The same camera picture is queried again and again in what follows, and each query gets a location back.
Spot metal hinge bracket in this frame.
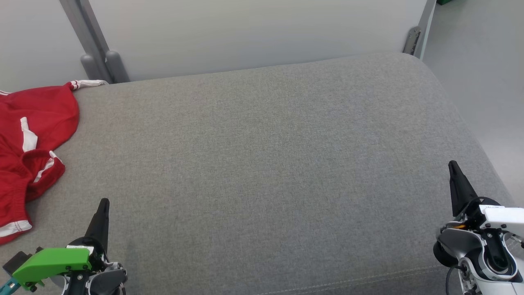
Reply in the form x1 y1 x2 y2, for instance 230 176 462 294
403 26 422 56

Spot grey metal partition post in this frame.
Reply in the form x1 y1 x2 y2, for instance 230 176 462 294
59 0 131 84

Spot light grey partition edge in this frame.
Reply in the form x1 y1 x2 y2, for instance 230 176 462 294
413 0 437 60

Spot teal left camera connector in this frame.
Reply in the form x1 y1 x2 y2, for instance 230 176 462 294
0 277 19 295

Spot red white-sleeved basketball jersey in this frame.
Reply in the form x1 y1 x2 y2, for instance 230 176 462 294
0 79 109 154

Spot grey fabric sofa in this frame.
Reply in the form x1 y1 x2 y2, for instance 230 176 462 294
0 51 517 295

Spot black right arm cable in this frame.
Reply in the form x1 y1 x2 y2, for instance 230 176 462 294
445 264 465 295

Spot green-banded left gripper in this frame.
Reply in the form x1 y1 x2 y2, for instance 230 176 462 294
12 198 128 295

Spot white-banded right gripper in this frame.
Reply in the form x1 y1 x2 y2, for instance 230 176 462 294
433 160 524 284

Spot red white basketball shorts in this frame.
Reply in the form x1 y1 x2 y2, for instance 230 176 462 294
0 117 66 247

